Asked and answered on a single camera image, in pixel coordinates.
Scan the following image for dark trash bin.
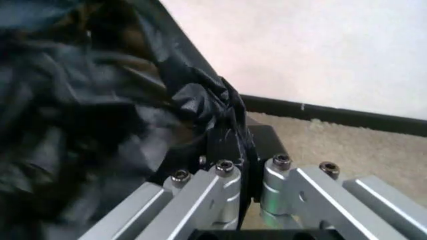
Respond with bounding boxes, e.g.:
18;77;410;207
146;0;235;86

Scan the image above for black plastic garbage bag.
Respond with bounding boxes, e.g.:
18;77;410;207
0;0;260;240

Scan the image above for black baseboard strip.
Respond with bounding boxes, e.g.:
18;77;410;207
238;93;427;139

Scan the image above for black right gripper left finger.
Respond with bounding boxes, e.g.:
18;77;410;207
78;129;251;240

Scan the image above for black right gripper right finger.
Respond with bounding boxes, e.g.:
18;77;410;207
249;125;427;240

